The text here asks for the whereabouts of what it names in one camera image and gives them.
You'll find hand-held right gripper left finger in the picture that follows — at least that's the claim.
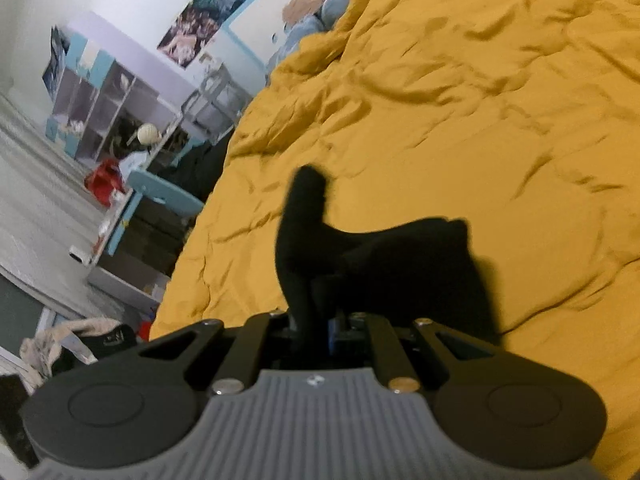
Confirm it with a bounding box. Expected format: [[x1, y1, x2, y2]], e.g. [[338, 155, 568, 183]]
[[137, 310, 301, 397]]

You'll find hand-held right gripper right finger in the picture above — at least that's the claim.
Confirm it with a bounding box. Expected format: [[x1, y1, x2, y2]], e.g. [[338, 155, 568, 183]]
[[325, 310, 497, 397]]

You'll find black small garment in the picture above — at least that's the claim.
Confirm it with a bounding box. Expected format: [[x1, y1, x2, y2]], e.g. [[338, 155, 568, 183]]
[[274, 166, 502, 349]]

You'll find dark clothes pile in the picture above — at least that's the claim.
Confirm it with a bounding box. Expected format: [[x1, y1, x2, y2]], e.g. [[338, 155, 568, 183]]
[[159, 130, 237, 203]]

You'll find beige and black clothes heap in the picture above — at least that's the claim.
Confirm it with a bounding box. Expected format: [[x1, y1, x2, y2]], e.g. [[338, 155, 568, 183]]
[[19, 317, 138, 387]]

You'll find white under-bed drawer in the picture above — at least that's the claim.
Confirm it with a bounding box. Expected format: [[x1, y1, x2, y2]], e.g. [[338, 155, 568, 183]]
[[86, 249, 172, 313]]

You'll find light blue chair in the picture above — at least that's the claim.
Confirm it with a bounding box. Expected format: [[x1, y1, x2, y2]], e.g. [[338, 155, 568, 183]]
[[107, 169, 206, 257]]

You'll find red bag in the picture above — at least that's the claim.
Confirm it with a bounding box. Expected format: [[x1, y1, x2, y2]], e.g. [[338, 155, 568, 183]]
[[83, 157, 127, 207]]

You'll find grey metal rack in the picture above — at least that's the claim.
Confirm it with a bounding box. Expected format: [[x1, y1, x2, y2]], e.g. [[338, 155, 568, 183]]
[[179, 60, 253, 142]]

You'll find yellow blanket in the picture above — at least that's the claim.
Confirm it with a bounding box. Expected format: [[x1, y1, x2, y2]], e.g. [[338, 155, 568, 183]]
[[149, 0, 640, 480]]

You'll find white and blue shelf unit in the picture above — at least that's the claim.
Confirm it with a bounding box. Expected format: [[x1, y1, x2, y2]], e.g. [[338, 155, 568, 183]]
[[44, 10, 203, 162]]

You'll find brown and blue plush toy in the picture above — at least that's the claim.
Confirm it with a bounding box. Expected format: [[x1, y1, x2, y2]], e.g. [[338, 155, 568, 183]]
[[266, 0, 352, 77]]

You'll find blue poster on shelf side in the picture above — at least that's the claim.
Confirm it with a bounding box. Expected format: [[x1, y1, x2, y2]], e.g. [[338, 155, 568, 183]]
[[42, 25, 72, 97]]

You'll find white headboard with blue frame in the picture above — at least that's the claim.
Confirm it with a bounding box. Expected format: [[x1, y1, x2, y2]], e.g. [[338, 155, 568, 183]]
[[198, 0, 351, 99]]

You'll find figure print wall poster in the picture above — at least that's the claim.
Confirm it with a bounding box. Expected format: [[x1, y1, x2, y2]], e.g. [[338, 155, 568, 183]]
[[156, 10, 224, 69]]

